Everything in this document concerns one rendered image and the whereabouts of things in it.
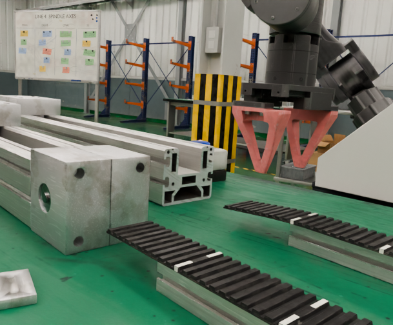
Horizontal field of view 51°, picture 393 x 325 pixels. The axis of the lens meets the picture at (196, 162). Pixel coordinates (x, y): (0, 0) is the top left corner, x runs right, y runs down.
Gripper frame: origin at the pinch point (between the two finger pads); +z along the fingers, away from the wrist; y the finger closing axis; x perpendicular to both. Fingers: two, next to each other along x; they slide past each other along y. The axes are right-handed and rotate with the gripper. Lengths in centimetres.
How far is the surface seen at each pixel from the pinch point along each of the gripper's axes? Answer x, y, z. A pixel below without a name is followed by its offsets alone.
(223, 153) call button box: -24.8, -16.4, 3.6
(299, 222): 4.8, 2.5, 5.6
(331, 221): 6.7, -0.9, 5.6
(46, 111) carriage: -74, -3, 0
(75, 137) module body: -46.8, 2.9, 2.6
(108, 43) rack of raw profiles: -1051, -607, -123
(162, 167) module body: -17.2, 4.3, 3.4
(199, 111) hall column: -255, -227, 12
